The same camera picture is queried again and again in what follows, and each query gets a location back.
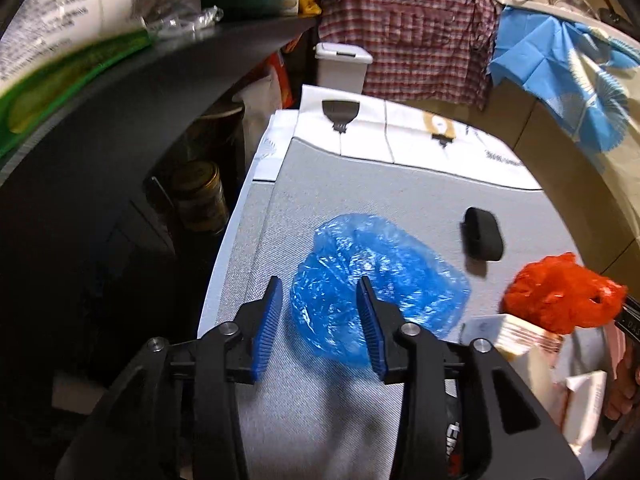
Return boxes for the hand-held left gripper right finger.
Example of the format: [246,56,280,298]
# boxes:
[356,276,586,480]

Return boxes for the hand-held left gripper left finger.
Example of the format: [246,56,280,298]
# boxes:
[55,276,284,480]

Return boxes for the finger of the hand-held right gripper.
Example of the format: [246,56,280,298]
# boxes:
[609,294,640,346]

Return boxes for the blue plastic bag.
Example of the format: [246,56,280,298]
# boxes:
[291,213,472,360]

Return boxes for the red plastic bag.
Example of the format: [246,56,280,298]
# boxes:
[501,252,628,335]

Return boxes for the white cardboard box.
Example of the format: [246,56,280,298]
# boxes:
[462,312,563,361]

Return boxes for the person's right hand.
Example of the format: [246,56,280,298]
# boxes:
[602,342,640,426]

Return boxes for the white paper carton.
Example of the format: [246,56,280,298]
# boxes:
[550,345,626,456]

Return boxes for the black red snack packet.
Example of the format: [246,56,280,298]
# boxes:
[442,380,469,480]

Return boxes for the grey table mat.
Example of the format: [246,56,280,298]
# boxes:
[197,137,601,480]

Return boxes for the tin can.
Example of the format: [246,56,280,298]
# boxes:
[171,160,231,234]

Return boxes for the beige cabinet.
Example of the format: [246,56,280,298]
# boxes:
[492,72,640,281]

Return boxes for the blue patterned cloth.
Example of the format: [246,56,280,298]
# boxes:
[487,5,640,153]

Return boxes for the black shelf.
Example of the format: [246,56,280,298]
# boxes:
[0,14,321,480]

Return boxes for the white lidded bin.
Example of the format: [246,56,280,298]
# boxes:
[314,42,374,95]

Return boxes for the red plaid shirt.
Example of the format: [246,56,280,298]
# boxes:
[318,0,502,111]

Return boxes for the clear plastic bags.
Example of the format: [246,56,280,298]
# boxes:
[135,0,224,41]

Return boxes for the green white bag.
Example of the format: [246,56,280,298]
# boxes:
[0,0,153,157]

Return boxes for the black strap band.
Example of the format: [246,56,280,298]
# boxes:
[461,206,505,262]

